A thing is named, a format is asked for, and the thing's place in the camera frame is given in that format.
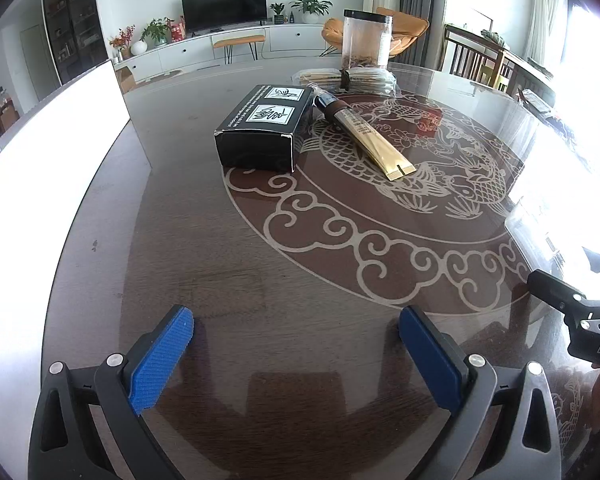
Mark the round white vase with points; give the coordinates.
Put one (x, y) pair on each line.
(139, 47)

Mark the black cardboard box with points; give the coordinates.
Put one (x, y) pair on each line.
(260, 130)

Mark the dark bookshelf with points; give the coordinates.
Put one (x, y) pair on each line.
(75, 20)

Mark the orange lounge chair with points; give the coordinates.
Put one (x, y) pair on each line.
(405, 27)

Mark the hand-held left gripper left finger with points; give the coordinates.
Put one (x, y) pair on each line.
(160, 360)

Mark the gold cosmetic tube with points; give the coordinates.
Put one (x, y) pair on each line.
(365, 135)

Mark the red gift box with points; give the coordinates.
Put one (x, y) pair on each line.
(177, 30)

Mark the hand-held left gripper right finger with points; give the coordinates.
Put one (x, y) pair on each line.
(430, 365)

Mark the grey curtain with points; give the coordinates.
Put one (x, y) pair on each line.
(422, 0)

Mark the white curtain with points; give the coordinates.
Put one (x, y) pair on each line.
(547, 15)

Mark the black television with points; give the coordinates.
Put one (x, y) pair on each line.
(225, 7)

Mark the green potted plant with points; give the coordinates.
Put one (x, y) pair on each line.
(156, 30)

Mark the clear jar with black lid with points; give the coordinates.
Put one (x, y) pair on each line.
(367, 37)

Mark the wooden chair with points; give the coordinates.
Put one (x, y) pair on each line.
(472, 57)

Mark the orange stool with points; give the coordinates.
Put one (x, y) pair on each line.
(239, 41)

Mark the red flower arrangement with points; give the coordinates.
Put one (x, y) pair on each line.
(122, 40)

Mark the white television cabinet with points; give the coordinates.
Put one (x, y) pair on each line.
(190, 55)

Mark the large leafy potted plant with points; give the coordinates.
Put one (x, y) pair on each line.
(311, 6)

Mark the cotton swab bundle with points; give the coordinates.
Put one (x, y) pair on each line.
(350, 80)

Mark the small potted plant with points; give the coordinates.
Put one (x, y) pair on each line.
(277, 12)

